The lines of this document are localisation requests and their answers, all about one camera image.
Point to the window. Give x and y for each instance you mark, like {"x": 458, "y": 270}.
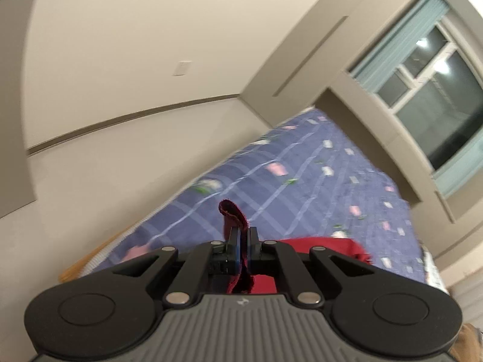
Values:
{"x": 434, "y": 105}

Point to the wooden bed frame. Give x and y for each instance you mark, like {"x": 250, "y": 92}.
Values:
{"x": 88, "y": 260}

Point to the brown blanket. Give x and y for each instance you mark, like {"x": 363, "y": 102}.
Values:
{"x": 469, "y": 341}

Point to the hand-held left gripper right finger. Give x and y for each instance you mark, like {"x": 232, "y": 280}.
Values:
{"x": 253, "y": 250}

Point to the light blue curtain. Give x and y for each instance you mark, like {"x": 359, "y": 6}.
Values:
{"x": 462, "y": 173}
{"x": 400, "y": 36}

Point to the beige built-in cabinet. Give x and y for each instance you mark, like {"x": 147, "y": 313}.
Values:
{"x": 302, "y": 45}

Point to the red knit sweater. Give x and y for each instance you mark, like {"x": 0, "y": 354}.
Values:
{"x": 332, "y": 247}

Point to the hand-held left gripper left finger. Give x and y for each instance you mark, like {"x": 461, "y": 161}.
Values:
{"x": 236, "y": 249}

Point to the blue checked blanket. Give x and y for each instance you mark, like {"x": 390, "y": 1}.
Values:
{"x": 302, "y": 196}

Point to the white wall switch plate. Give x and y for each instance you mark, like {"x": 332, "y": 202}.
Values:
{"x": 182, "y": 68}

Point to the light blue patterned cloth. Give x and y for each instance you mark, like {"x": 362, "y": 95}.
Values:
{"x": 434, "y": 271}

